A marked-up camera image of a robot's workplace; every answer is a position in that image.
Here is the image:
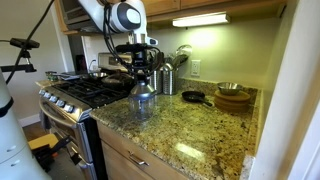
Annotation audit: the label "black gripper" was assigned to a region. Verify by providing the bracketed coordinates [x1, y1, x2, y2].
[130, 51, 150, 84]

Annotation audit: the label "silver conical processor lid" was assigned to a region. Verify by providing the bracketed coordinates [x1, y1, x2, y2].
[128, 79, 157, 102]

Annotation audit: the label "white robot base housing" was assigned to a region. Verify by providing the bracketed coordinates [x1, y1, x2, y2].
[0, 69, 53, 180]

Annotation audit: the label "dark pan with lid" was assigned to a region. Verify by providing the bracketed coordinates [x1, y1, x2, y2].
[101, 72, 137, 89]

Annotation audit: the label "steel utensil canister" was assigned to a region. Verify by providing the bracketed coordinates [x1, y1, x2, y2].
[148, 68, 164, 95]
[161, 62, 178, 96]

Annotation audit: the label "small steel pan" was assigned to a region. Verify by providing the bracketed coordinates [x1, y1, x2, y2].
[87, 71, 110, 81]

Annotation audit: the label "steel ladle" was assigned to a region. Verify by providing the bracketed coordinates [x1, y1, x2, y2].
[173, 44, 194, 69]

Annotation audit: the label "small black cast-iron skillet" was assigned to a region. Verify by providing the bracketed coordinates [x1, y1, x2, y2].
[181, 90, 214, 108]

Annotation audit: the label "stainless steel gas stove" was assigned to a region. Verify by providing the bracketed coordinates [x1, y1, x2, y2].
[37, 52, 148, 180]

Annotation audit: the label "black countertop appliance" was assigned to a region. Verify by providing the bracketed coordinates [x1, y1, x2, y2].
[75, 54, 88, 73]

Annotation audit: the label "clutter beside stove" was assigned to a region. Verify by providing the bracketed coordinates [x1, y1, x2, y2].
[44, 70, 82, 83]

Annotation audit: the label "under-cabinet fluorescent light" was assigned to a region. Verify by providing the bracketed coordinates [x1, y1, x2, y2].
[172, 12, 231, 28]

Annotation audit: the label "wooden base cabinet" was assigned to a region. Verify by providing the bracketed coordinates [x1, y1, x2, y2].
[96, 121, 189, 180]

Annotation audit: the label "stainless steel microwave hood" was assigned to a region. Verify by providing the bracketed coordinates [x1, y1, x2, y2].
[58, 0, 114, 35]

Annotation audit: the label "small steel bowl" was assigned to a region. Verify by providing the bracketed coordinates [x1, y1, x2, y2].
[217, 81, 245, 97]

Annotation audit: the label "stacked round wooden boards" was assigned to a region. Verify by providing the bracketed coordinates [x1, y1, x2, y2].
[213, 89, 252, 113]

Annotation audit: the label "yellow floor object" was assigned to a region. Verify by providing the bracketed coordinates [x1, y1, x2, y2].
[27, 133, 60, 151]

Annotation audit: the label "black floor stand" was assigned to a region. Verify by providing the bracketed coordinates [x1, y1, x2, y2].
[34, 135, 73, 168]

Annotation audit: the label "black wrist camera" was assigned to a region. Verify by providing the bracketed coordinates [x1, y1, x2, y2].
[114, 43, 148, 54]

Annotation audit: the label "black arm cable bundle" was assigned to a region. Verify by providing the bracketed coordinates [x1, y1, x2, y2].
[101, 2, 165, 78]

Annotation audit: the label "white wall outlet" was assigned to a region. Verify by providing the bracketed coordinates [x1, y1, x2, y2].
[190, 59, 202, 77]

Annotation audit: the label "metal drawer handle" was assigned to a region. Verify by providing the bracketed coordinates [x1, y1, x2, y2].
[127, 151, 150, 167]

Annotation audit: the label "wooden wall cabinets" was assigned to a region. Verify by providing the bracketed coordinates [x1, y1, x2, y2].
[141, 0, 288, 24]

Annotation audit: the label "long black cable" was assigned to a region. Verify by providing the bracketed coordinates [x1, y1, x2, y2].
[5, 0, 56, 85]

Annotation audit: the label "black camera on stand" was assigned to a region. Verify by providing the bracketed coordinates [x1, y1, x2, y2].
[0, 37, 41, 74]

